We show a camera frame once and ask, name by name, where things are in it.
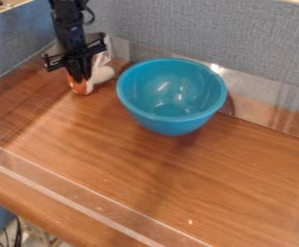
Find clear acrylic tray barrier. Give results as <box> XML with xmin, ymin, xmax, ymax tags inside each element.
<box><xmin>0</xmin><ymin>34</ymin><xmax>299</xmax><ymax>247</ymax></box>

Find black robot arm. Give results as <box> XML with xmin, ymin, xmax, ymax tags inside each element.
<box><xmin>41</xmin><ymin>0</ymin><xmax>106</xmax><ymax>83</ymax></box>

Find black cables under table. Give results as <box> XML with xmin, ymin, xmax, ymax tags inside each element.
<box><xmin>0</xmin><ymin>215</ymin><xmax>24</xmax><ymax>247</ymax></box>

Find brown and white toy mushroom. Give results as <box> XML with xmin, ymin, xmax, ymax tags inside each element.
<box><xmin>66</xmin><ymin>66</ymin><xmax>114</xmax><ymax>96</ymax></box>

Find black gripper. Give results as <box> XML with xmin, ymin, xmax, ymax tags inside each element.
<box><xmin>41</xmin><ymin>32</ymin><xmax>106</xmax><ymax>83</ymax></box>

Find blue plastic bowl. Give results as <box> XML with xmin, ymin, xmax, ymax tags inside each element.
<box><xmin>116</xmin><ymin>58</ymin><xmax>228</xmax><ymax>136</ymax></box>

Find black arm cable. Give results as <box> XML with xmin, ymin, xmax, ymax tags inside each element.
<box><xmin>82</xmin><ymin>5</ymin><xmax>96</xmax><ymax>25</ymax></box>

